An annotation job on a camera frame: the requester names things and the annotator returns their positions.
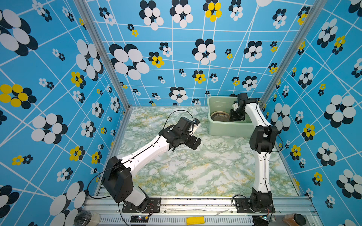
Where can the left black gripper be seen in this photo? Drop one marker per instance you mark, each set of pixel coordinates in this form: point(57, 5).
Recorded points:
point(192, 143)

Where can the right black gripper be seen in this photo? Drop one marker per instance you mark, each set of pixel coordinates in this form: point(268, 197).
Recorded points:
point(232, 117)

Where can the brownish clear glass plate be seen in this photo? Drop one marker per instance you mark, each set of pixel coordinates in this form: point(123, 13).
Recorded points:
point(220, 116)

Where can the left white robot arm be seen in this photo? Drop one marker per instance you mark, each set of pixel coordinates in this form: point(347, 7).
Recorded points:
point(118, 175)

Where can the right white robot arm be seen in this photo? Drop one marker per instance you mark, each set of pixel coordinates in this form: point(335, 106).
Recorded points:
point(262, 142)

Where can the light green plastic bin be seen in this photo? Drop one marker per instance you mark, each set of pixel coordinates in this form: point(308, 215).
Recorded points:
point(234, 125)

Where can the brown jar black lid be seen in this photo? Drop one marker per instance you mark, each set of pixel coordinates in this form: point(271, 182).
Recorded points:
point(294, 219)

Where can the clear glass lid jar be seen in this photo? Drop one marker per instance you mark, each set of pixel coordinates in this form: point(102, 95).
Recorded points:
point(87, 218)

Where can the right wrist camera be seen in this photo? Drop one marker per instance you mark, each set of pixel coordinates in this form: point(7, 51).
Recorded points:
point(235, 106)

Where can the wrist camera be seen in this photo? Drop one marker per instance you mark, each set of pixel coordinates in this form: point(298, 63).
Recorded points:
point(195, 126)
point(235, 106)

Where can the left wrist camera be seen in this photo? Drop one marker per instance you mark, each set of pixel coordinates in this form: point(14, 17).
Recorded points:
point(195, 126)

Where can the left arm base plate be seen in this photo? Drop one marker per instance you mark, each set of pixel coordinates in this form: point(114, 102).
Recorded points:
point(149, 205)

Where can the aluminium front rail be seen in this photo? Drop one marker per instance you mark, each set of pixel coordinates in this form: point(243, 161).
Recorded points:
point(216, 211)

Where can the yellow tag on rail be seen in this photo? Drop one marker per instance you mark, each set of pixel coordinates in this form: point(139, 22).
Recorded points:
point(195, 220)

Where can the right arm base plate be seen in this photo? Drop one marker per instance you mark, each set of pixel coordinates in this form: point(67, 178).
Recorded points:
point(242, 205)

